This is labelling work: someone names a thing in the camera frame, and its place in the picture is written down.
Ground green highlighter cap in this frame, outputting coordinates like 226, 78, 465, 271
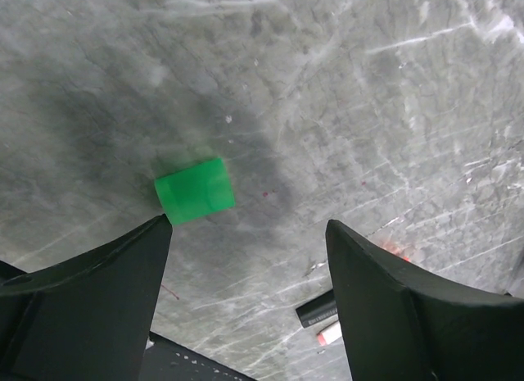
154, 158, 236, 225

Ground white pink-tipped marker pen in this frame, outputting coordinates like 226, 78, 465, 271
317, 321, 342, 347

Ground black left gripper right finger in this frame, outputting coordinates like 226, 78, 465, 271
325, 220, 523, 380

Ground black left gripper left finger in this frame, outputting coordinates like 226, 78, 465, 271
1, 215, 173, 380

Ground black orange-tipped highlighter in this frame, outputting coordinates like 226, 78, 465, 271
296, 290, 337, 329

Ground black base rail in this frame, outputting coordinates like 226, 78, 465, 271
138, 332, 254, 381

